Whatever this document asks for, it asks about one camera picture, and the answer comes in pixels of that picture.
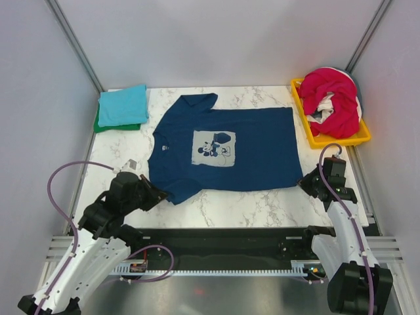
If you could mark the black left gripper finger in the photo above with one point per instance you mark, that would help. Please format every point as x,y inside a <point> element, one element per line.
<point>153,199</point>
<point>147,189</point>

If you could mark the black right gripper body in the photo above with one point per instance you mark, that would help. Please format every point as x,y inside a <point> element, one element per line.
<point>317,165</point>

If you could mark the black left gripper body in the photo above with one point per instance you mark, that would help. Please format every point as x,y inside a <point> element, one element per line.
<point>144,197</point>

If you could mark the navy blue printed t shirt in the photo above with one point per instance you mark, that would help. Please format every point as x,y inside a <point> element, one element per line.
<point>197,147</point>

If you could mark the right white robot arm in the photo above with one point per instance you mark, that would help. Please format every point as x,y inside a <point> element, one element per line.
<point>356,282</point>

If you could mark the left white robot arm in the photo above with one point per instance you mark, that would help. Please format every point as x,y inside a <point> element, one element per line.
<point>101,242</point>

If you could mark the yellow plastic bin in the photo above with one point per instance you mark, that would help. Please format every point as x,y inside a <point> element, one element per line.
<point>320,141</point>

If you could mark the pink t shirt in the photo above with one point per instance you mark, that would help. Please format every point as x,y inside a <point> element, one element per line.
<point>315,85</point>

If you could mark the green folded t shirt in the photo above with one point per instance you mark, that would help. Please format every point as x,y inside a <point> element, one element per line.
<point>98,129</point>

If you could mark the white t shirt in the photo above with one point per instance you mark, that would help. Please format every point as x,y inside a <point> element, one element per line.
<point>325,107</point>

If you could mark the light blue folded t shirt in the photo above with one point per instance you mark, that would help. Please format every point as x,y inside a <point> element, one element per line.
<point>123,106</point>

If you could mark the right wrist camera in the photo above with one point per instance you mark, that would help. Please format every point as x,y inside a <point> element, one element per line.
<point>337,155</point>

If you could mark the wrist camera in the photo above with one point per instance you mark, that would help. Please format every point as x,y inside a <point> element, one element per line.
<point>337,155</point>
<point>130,166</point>

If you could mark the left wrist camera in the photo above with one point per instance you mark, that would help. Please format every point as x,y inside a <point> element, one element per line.
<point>130,166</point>

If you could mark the white slotted cable duct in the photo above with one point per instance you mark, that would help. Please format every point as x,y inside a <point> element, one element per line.
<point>297,269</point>

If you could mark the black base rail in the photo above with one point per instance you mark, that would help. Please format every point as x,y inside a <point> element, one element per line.
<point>227,248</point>

